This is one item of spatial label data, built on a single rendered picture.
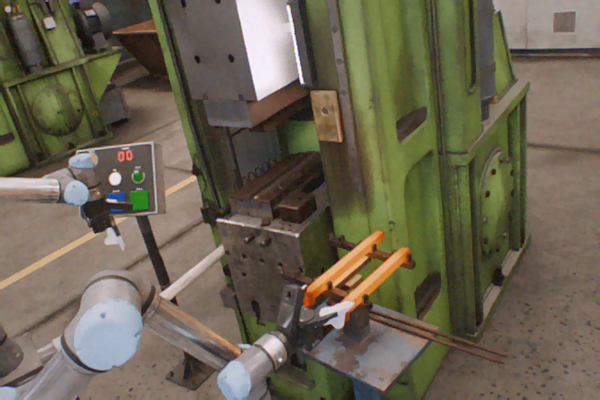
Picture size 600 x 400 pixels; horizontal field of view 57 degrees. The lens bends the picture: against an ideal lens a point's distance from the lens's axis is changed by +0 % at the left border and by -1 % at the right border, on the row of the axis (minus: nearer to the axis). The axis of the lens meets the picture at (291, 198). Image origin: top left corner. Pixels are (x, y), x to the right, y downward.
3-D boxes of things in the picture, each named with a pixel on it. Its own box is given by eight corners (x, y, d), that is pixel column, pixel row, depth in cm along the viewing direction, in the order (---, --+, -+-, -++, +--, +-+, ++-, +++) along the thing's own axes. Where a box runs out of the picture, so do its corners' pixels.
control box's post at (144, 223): (195, 374, 272) (125, 174, 225) (189, 371, 274) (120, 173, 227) (200, 369, 275) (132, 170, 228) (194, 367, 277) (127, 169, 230)
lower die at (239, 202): (273, 220, 202) (268, 199, 199) (231, 212, 214) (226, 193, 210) (332, 170, 232) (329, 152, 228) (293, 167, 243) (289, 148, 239)
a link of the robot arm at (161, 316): (74, 277, 121) (237, 377, 143) (69, 305, 112) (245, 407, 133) (108, 239, 120) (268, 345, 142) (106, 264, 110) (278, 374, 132)
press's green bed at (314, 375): (336, 423, 230) (317, 336, 210) (264, 395, 252) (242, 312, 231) (394, 339, 268) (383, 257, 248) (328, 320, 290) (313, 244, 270)
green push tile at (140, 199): (148, 209, 216) (147, 190, 216) (130, 211, 217) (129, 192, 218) (150, 209, 217) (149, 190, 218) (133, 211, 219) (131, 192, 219)
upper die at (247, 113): (252, 128, 187) (245, 100, 183) (209, 125, 199) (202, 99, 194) (318, 87, 216) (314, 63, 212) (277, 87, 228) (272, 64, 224)
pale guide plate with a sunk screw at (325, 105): (340, 142, 184) (333, 92, 177) (318, 140, 189) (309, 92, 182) (344, 139, 186) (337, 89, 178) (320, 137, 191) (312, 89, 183)
